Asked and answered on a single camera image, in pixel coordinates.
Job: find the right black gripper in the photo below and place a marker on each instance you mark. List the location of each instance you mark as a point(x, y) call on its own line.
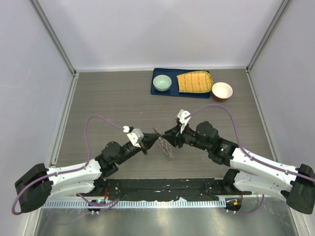
point(176, 138)

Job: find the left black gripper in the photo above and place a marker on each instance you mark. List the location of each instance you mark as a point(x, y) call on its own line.
point(149, 138)

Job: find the metal disc with keyrings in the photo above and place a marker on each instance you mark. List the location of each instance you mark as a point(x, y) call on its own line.
point(163, 144)

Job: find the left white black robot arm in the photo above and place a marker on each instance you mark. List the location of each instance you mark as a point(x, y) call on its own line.
point(40, 184)

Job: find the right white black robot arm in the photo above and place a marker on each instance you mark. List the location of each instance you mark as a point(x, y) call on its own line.
point(249, 172)

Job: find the dark blue tray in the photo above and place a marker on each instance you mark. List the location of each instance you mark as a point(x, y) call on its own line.
point(174, 89)

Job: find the pale green bowl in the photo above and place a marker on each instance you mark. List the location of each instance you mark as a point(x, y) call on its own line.
point(162, 82)

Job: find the yellow woven bamboo basket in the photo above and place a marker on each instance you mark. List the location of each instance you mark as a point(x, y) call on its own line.
point(195, 82)

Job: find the brown bowl white inside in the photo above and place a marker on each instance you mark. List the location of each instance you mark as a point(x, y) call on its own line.
point(221, 91)

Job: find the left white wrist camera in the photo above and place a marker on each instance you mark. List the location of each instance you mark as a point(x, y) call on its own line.
point(135, 136)

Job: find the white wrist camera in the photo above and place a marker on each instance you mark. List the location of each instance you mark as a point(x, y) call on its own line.
point(183, 118)
point(135, 136)

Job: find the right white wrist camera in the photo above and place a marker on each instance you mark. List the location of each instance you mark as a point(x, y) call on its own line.
point(183, 118)

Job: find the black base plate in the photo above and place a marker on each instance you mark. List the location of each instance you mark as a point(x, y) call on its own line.
point(164, 190)

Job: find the slotted white cable duct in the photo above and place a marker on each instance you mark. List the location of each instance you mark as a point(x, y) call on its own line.
point(181, 203)

